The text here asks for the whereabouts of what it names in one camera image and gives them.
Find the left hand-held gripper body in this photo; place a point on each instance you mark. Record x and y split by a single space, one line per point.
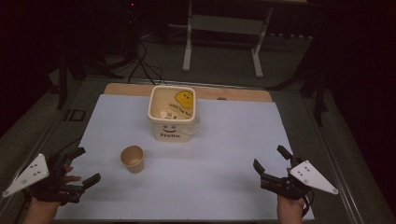
46 180

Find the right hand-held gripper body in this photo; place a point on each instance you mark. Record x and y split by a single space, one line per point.
295 182

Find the brown paper cup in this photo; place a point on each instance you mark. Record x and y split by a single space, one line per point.
133 159

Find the cream square trash bin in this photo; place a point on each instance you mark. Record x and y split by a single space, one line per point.
172 130

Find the person's left hand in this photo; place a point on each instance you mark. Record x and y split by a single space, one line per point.
63 179

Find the person's right hand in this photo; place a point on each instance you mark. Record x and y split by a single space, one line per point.
291 210

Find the white table mat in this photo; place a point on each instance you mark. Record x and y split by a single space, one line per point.
186 174

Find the black tripod stand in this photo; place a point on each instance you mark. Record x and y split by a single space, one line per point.
314 81
67 74

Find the white metal stand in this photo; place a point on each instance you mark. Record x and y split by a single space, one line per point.
224 31

